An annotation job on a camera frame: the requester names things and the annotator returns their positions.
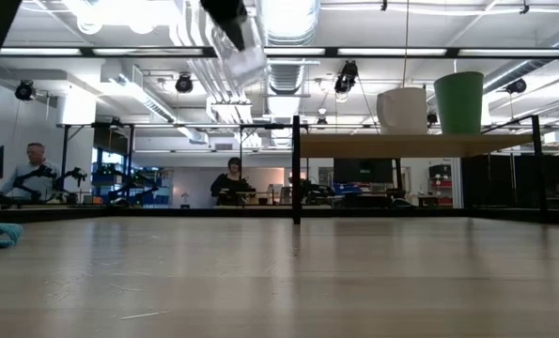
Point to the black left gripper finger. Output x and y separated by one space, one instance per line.
227 21

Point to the clear plastic cup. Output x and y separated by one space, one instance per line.
248 63

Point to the white ceramic mug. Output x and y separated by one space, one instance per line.
403 112

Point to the green plastic cup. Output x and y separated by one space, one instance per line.
458 105

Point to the background black robot arm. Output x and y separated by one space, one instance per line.
128 185
39 178

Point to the wooden shelf with black legs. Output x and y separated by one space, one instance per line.
401 145

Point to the person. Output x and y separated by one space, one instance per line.
232 183
35 176

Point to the silver ceiling air duct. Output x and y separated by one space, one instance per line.
286 42

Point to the black round ceiling camera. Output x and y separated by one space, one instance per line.
346 77
184 83
25 90
517 86

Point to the black overhead frame bar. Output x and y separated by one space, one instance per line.
377 52

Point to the black aluminium table rail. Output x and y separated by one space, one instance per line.
166 212

